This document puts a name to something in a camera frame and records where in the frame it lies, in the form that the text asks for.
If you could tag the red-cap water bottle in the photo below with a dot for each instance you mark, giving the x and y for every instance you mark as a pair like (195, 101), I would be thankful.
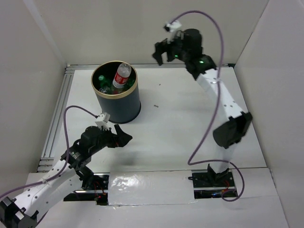
(122, 75)

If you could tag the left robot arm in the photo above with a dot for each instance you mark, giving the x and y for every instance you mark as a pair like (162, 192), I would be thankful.
(70, 173)

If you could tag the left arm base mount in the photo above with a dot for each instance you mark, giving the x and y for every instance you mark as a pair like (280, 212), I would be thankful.
(96, 192)

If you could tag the silver tape sheet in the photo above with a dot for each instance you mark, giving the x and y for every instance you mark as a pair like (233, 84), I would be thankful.
(150, 188)

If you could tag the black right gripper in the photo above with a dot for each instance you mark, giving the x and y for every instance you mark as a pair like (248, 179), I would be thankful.
(164, 46)

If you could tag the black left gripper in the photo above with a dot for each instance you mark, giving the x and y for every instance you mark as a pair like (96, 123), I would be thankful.
(120, 140)

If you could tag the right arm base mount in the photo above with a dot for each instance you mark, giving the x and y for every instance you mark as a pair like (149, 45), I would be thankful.
(209, 184)

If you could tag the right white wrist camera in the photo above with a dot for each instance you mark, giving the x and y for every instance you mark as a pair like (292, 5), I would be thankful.
(172, 28)

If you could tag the dark round bin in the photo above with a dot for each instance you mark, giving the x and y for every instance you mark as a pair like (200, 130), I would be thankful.
(124, 106)

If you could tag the green plastic soda bottle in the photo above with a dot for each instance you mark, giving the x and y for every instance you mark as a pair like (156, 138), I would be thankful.
(104, 82)

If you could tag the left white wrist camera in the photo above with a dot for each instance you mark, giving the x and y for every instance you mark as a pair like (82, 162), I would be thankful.
(102, 121)

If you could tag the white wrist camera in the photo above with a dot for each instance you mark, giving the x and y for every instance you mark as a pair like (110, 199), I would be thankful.
(102, 121)
(172, 28)

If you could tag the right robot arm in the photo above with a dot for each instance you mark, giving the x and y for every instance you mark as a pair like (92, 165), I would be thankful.
(186, 46)

